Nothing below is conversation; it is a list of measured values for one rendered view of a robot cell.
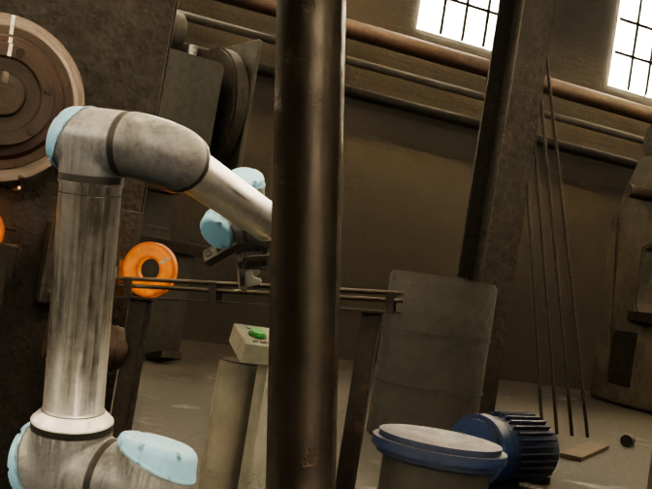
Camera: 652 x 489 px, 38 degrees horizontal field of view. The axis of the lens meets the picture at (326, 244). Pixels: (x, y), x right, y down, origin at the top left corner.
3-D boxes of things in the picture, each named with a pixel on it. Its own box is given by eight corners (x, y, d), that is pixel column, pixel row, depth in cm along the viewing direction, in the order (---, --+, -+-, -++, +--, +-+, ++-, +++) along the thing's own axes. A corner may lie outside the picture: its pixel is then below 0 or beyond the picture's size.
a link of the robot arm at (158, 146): (182, 108, 158) (311, 213, 220) (118, 101, 162) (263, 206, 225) (166, 174, 156) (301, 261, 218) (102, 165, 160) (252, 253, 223)
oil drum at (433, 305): (345, 424, 523) (371, 264, 526) (437, 433, 547) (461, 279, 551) (397, 448, 469) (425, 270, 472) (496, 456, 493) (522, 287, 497)
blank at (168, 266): (140, 306, 271) (135, 306, 268) (117, 257, 273) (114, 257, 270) (186, 281, 269) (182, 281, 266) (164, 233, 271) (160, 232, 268)
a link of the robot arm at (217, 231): (237, 222, 212) (259, 192, 221) (191, 215, 216) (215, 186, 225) (244, 255, 218) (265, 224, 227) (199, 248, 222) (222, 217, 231)
